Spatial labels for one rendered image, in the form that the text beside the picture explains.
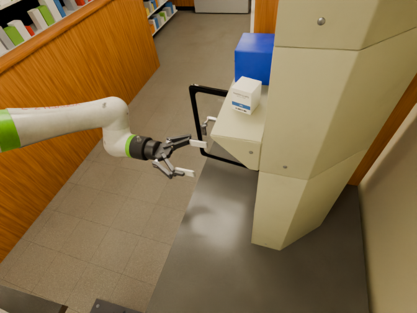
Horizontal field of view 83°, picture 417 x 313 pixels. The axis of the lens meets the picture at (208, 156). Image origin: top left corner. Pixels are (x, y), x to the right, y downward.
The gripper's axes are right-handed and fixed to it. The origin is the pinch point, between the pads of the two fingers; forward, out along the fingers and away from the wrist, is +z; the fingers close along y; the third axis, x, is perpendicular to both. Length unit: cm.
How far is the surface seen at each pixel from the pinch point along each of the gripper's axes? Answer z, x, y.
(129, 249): -74, 121, -13
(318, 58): 30, -46, -13
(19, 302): -53, 27, -59
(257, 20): 15.2, -37.1, 23.2
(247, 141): 20.7, -27.6, -13.7
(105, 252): -92, 121, -21
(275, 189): 28.1, -11.8, -13.7
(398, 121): 61, -7, 24
